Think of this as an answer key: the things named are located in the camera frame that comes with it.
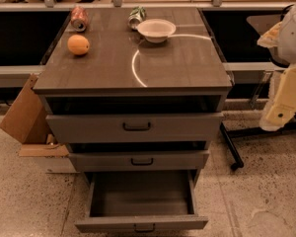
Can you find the grey bottom drawer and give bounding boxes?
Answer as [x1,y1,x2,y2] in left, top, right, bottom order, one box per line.
[76,170,208,233]

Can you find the grey drawer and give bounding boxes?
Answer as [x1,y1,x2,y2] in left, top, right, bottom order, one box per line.
[46,113,223,143]
[76,170,208,233]
[69,150,209,172]

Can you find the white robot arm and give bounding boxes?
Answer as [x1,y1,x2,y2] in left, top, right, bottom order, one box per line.
[258,3,296,131]

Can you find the grey top drawer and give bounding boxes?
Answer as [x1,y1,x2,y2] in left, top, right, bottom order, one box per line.
[46,113,223,143]

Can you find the grey middle drawer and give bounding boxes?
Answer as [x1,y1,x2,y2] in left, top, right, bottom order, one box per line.
[69,150,209,172]

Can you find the grey drawer cabinet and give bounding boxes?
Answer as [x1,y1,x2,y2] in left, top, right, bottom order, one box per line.
[33,6,234,187]

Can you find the white bowl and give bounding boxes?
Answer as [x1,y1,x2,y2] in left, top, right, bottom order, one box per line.
[137,19,176,43]

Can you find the green soda can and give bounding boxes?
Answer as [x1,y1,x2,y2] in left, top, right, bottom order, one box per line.
[128,6,147,31]

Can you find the orange fruit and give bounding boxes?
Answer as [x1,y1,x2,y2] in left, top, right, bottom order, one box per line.
[67,35,90,55]

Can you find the red soda can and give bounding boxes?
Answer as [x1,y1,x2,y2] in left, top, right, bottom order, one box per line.
[70,6,89,32]

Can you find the brown cardboard box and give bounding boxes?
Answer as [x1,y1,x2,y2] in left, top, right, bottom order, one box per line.
[0,74,77,175]

